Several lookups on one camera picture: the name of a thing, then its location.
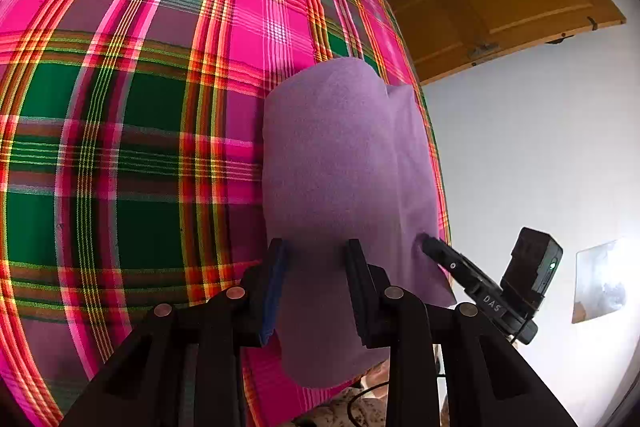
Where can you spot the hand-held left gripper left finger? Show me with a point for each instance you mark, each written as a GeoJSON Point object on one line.
{"type": "Point", "coordinates": [275, 287]}

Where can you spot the pink green plaid blanket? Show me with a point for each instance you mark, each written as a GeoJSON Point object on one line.
{"type": "Point", "coordinates": [125, 107]}

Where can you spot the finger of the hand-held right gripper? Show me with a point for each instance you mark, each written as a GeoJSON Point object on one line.
{"type": "Point", "coordinates": [450, 262]}

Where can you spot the wall poster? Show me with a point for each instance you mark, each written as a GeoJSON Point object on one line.
{"type": "Point", "coordinates": [600, 279]}

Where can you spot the purple fleece garment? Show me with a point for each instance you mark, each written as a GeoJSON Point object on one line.
{"type": "Point", "coordinates": [340, 167]}

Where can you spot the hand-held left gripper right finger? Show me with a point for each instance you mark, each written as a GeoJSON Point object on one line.
{"type": "Point", "coordinates": [355, 287]}

